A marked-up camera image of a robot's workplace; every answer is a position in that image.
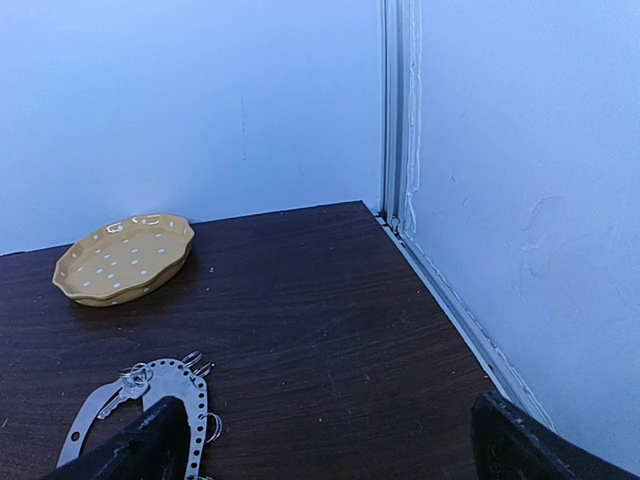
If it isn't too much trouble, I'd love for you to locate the silver key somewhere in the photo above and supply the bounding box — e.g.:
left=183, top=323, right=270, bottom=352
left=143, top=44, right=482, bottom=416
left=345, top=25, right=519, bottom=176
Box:
left=97, top=378, right=149, bottom=420

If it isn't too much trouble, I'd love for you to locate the aluminium corner post right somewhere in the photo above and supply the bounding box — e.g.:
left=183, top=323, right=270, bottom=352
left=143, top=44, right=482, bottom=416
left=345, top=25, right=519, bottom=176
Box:
left=381, top=1, right=422, bottom=237

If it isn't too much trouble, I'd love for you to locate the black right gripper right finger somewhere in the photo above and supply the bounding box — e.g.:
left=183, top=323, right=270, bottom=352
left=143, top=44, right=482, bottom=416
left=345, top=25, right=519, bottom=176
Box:
left=471, top=391, right=637, bottom=479

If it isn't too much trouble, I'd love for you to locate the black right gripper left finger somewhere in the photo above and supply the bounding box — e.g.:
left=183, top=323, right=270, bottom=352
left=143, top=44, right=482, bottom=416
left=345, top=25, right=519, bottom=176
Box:
left=45, top=396, right=191, bottom=479

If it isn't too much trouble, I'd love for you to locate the yellow polka dot dish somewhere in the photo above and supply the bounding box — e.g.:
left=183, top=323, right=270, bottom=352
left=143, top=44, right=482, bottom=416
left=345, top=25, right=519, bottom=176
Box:
left=52, top=213, right=195, bottom=307

